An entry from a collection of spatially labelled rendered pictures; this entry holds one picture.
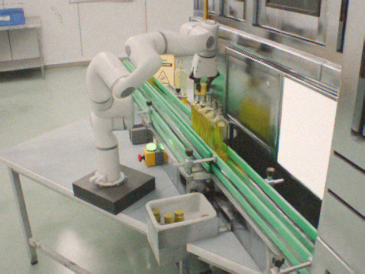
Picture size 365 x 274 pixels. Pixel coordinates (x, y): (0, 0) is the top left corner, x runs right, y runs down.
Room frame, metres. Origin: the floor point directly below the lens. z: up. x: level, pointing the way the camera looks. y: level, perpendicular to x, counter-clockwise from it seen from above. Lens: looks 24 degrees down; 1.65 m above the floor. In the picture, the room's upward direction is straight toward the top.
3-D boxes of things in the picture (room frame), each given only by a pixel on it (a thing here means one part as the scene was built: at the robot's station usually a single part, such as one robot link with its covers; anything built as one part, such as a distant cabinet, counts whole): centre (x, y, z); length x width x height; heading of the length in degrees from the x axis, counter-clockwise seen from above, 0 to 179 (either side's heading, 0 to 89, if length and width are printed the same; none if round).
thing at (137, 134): (1.99, 0.32, 0.79); 0.08 x 0.08 x 0.08; 21
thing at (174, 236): (1.22, 0.04, 0.79); 0.27 x 0.17 x 0.08; 111
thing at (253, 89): (1.31, -0.29, 1.15); 0.90 x 0.03 x 0.34; 21
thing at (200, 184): (1.36, -0.01, 0.85); 0.09 x 0.04 x 0.07; 111
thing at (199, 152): (2.22, 0.26, 0.92); 1.75 x 0.01 x 0.08; 21
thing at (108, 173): (1.46, 0.38, 0.89); 0.16 x 0.13 x 0.15; 143
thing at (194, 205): (1.21, 0.06, 0.80); 0.22 x 0.17 x 0.09; 111
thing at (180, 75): (2.24, 0.10, 1.01); 0.06 x 0.06 x 0.26; 30
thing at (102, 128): (1.47, 0.36, 1.05); 0.13 x 0.10 x 0.16; 100
